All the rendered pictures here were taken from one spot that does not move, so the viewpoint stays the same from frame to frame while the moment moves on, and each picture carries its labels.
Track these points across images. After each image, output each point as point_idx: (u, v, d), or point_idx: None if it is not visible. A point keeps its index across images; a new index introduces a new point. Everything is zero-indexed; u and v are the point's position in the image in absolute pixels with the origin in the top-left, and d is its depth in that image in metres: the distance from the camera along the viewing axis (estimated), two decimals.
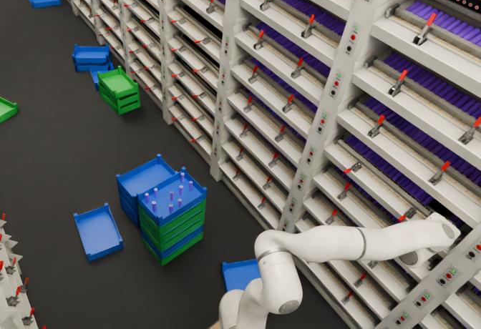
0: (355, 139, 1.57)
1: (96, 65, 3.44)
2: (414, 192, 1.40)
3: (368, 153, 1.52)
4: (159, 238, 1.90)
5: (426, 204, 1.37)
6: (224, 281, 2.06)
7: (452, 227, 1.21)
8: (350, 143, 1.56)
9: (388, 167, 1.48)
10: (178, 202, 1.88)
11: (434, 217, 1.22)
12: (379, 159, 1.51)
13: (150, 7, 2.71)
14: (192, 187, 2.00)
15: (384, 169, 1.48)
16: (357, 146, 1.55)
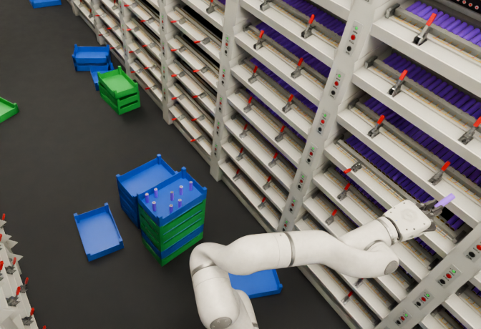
0: (355, 139, 1.57)
1: (96, 65, 3.44)
2: (414, 192, 1.40)
3: (368, 153, 1.52)
4: (159, 238, 1.90)
5: None
6: None
7: (421, 217, 1.06)
8: (350, 143, 1.56)
9: (388, 167, 1.48)
10: (178, 202, 1.88)
11: (401, 207, 1.10)
12: (379, 159, 1.51)
13: (150, 7, 2.71)
14: (192, 187, 2.00)
15: (384, 169, 1.48)
16: (357, 146, 1.55)
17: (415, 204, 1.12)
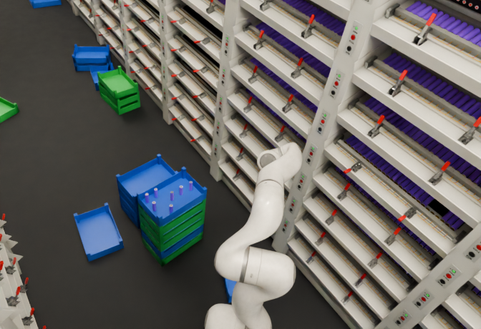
0: (355, 139, 1.57)
1: (96, 65, 3.44)
2: (414, 192, 1.40)
3: (368, 153, 1.52)
4: (159, 238, 1.90)
5: (426, 204, 1.37)
6: (224, 281, 2.06)
7: None
8: (350, 143, 1.56)
9: (388, 167, 1.48)
10: None
11: None
12: (379, 159, 1.51)
13: (150, 7, 2.71)
14: (192, 187, 2.00)
15: (384, 169, 1.48)
16: (357, 146, 1.55)
17: None
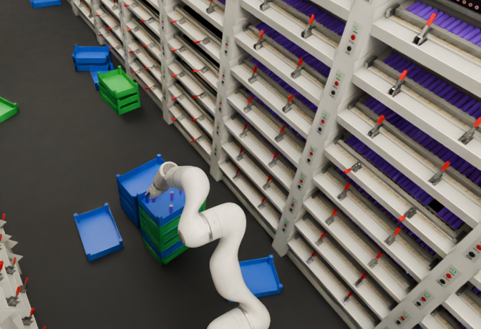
0: (355, 139, 1.57)
1: (96, 65, 3.44)
2: (414, 192, 1.40)
3: (368, 153, 1.52)
4: (159, 238, 1.90)
5: (426, 204, 1.37)
6: None
7: (157, 196, 1.71)
8: (350, 143, 1.56)
9: (388, 167, 1.48)
10: (440, 215, 1.34)
11: None
12: (379, 159, 1.51)
13: (150, 7, 2.71)
14: None
15: (384, 169, 1.48)
16: (357, 146, 1.55)
17: None
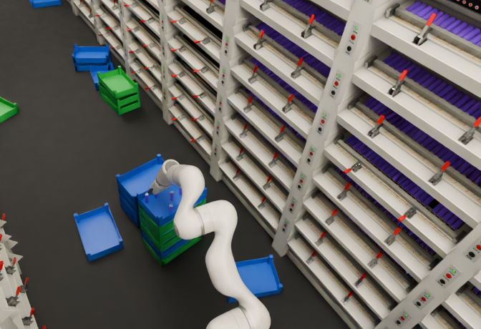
0: (355, 139, 1.57)
1: (96, 65, 3.44)
2: (414, 192, 1.40)
3: (368, 153, 1.52)
4: (159, 238, 1.90)
5: (426, 204, 1.37)
6: None
7: (159, 192, 1.82)
8: (350, 143, 1.56)
9: (388, 167, 1.48)
10: (440, 215, 1.34)
11: None
12: (379, 159, 1.51)
13: (150, 7, 2.71)
14: None
15: (384, 169, 1.48)
16: (357, 146, 1.55)
17: None
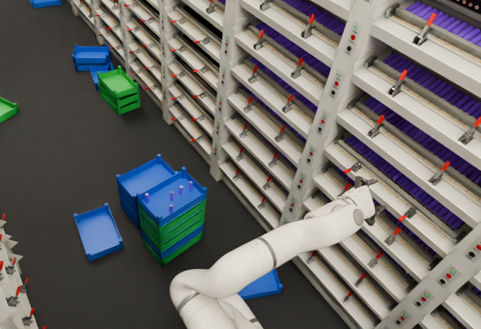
0: (355, 139, 1.57)
1: (96, 65, 3.44)
2: (414, 192, 1.40)
3: (368, 153, 1.52)
4: (159, 238, 1.90)
5: (426, 204, 1.37)
6: None
7: None
8: (350, 143, 1.56)
9: (388, 167, 1.48)
10: (440, 215, 1.34)
11: None
12: (379, 159, 1.51)
13: (150, 7, 2.71)
14: (192, 187, 2.00)
15: (384, 169, 1.48)
16: (357, 146, 1.55)
17: (371, 217, 1.22)
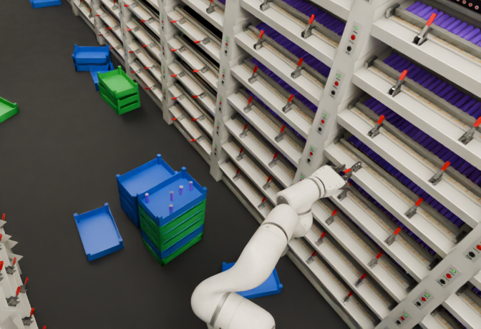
0: (357, 138, 1.58)
1: (96, 65, 3.44)
2: (416, 190, 1.41)
3: (371, 151, 1.53)
4: (159, 238, 1.90)
5: (429, 201, 1.37)
6: None
7: None
8: (352, 141, 1.57)
9: (391, 164, 1.49)
10: (443, 212, 1.34)
11: None
12: (382, 156, 1.51)
13: (150, 7, 2.71)
14: (192, 187, 2.00)
15: (387, 167, 1.48)
16: (359, 144, 1.56)
17: None
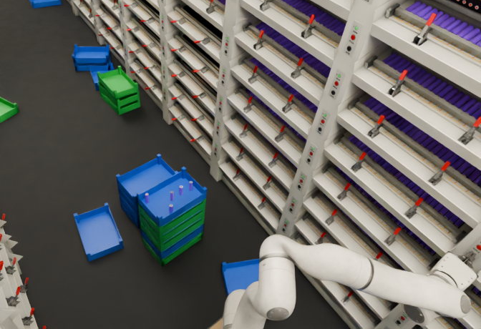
0: (358, 137, 1.58)
1: (96, 65, 3.44)
2: (416, 190, 1.41)
3: (371, 151, 1.53)
4: (159, 238, 1.90)
5: (429, 201, 1.37)
6: (224, 281, 2.06)
7: None
8: (353, 141, 1.57)
9: (391, 164, 1.49)
10: (443, 212, 1.34)
11: None
12: (382, 156, 1.51)
13: (150, 7, 2.71)
14: (192, 187, 2.00)
15: (387, 167, 1.48)
16: (360, 144, 1.56)
17: None
